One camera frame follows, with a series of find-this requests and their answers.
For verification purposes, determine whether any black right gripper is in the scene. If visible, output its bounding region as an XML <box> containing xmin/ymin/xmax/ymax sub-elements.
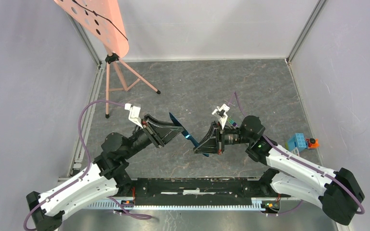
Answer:
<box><xmin>193</xmin><ymin>121</ymin><xmax>252</xmax><ymax>155</ymax></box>

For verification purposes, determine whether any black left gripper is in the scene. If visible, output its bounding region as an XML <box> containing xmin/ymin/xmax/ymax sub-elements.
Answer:
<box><xmin>123</xmin><ymin>114</ymin><xmax>185</xmax><ymax>159</ymax></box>

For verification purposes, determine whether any iridescent rainbow metal fork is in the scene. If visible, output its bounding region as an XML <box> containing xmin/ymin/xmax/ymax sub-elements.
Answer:
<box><xmin>227</xmin><ymin>117</ymin><xmax>239</xmax><ymax>127</ymax></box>

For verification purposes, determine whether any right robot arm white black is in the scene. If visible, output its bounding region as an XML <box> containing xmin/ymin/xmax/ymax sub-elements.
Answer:
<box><xmin>193</xmin><ymin>115</ymin><xmax>365</xmax><ymax>225</ymax></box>

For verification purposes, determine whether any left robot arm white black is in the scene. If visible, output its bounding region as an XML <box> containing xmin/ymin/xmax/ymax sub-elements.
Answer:
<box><xmin>26</xmin><ymin>115</ymin><xmax>184</xmax><ymax>231</ymax></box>

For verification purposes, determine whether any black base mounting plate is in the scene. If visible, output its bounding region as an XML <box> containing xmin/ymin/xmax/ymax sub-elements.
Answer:
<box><xmin>115</xmin><ymin>178</ymin><xmax>280</xmax><ymax>206</ymax></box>

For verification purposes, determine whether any white toy piece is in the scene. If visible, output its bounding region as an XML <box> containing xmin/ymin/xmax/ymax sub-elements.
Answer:
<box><xmin>291</xmin><ymin>147</ymin><xmax>300</xmax><ymax>156</ymax></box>

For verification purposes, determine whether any blue toy brick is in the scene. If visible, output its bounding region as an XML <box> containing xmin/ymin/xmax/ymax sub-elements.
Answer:
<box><xmin>286</xmin><ymin>133</ymin><xmax>308</xmax><ymax>152</ymax></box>

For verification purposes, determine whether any orange toy piece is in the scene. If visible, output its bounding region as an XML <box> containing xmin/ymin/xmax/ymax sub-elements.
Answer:
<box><xmin>306</xmin><ymin>138</ymin><xmax>319</xmax><ymax>149</ymax></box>

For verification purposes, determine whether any pink music stand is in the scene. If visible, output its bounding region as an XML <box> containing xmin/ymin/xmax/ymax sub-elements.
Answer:
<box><xmin>54</xmin><ymin>0</ymin><xmax>161</xmax><ymax>101</ymax></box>

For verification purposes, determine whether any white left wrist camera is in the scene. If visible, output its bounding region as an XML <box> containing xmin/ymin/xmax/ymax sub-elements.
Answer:
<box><xmin>124</xmin><ymin>103</ymin><xmax>143</xmax><ymax>129</ymax></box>

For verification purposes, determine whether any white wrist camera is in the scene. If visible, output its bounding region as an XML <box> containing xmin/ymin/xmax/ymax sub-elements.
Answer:
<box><xmin>212</xmin><ymin>103</ymin><xmax>230</xmax><ymax>129</ymax></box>
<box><xmin>124</xmin><ymin>103</ymin><xmax>143</xmax><ymax>129</ymax></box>

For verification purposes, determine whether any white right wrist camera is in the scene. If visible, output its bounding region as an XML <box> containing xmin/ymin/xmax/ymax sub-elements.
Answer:
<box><xmin>212</xmin><ymin>103</ymin><xmax>230</xmax><ymax>129</ymax></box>

